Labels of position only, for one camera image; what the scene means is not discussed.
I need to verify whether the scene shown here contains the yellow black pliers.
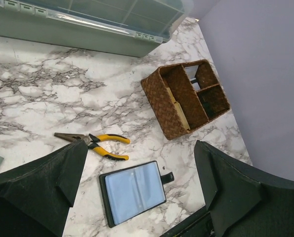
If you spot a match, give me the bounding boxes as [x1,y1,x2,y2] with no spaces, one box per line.
[54,132,131,161]

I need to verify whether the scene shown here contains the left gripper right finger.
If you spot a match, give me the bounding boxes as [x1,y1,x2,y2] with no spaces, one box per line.
[194,141,294,237]

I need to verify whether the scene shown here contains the green plastic storage box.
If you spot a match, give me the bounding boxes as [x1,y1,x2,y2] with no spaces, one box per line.
[0,0,194,57]

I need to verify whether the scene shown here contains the grey credit card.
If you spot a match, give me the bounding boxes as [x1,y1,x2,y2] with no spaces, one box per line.
[184,65,200,91]

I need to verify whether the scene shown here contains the brown wicker tray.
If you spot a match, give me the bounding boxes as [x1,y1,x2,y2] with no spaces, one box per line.
[141,59,230,140]

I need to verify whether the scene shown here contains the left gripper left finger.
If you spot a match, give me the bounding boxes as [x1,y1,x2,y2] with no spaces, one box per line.
[0,140,88,237]

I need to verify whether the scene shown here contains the black mounting rail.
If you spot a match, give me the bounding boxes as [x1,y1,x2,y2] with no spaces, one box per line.
[161,206,216,237]

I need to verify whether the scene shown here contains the gold card in tray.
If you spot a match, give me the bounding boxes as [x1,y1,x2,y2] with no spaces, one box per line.
[166,87,190,131]

